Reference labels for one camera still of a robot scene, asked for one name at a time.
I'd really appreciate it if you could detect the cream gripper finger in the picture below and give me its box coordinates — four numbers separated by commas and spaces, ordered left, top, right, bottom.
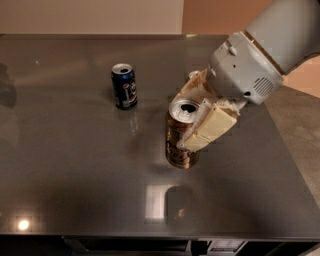
177, 98, 247, 152
172, 70, 217, 103

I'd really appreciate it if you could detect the orange soda can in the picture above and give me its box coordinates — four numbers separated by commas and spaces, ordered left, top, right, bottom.
165, 99, 199, 169

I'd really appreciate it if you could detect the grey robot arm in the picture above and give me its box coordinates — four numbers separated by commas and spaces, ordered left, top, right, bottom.
174, 0, 320, 151

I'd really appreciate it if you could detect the red cola can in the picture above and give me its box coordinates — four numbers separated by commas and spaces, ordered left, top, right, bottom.
186, 70, 200, 82

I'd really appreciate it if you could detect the blue soda can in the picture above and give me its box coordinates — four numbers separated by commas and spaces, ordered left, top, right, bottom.
111, 63, 137, 110

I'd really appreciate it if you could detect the dark under-table frame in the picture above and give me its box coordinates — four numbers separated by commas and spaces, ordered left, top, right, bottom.
0, 236, 319, 256

